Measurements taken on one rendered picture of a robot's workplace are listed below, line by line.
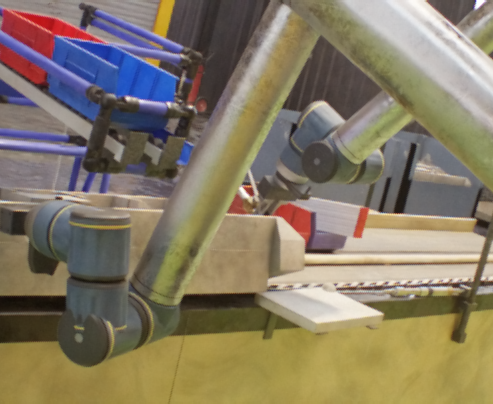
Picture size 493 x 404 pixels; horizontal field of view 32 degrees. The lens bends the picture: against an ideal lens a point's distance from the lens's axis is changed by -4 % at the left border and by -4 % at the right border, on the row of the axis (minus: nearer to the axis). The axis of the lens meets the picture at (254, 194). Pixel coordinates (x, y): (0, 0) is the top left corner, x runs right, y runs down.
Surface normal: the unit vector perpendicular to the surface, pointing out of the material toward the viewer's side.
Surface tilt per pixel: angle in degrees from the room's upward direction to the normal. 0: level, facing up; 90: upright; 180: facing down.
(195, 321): 90
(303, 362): 90
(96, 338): 88
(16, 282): 80
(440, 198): 90
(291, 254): 71
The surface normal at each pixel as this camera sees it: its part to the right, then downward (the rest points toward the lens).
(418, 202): 0.65, 0.29
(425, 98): -0.60, 0.34
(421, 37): -0.14, -0.22
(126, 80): -0.71, -0.09
